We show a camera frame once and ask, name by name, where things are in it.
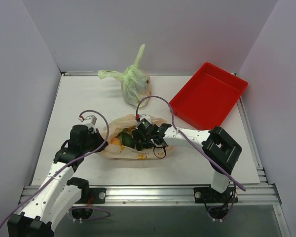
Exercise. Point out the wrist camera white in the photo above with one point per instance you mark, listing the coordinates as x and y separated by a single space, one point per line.
140 117
88 121

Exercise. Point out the orange peach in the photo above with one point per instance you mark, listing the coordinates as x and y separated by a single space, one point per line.
116 141

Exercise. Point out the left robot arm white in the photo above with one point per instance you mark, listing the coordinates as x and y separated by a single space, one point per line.
60 190

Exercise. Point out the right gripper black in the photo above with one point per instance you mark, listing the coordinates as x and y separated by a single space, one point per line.
137 138

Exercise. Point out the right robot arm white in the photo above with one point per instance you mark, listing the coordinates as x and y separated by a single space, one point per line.
215 145

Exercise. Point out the red plastic tray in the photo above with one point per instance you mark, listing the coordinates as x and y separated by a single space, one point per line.
208 97

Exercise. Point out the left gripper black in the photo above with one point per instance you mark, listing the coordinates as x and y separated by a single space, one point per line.
96 139

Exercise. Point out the longan bunch brown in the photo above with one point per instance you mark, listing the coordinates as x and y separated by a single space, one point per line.
130 130

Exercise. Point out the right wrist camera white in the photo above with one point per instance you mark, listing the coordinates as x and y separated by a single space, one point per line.
140 117

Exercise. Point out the aluminium front rail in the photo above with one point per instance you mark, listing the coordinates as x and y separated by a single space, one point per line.
260 194

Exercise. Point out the green knotted plastic bag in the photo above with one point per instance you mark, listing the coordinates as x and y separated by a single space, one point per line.
135 83

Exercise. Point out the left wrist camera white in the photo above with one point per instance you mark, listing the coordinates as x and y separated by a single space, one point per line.
88 121

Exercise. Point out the orange banana-print plastic bag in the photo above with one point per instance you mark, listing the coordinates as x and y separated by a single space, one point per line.
116 128

